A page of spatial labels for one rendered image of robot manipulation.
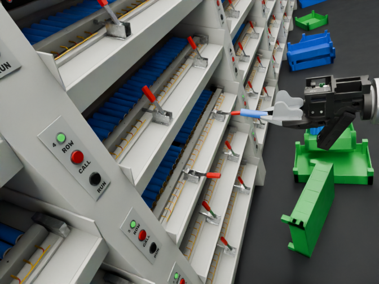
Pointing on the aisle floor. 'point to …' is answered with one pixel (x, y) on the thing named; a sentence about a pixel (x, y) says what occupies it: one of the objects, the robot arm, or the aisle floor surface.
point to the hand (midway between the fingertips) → (267, 116)
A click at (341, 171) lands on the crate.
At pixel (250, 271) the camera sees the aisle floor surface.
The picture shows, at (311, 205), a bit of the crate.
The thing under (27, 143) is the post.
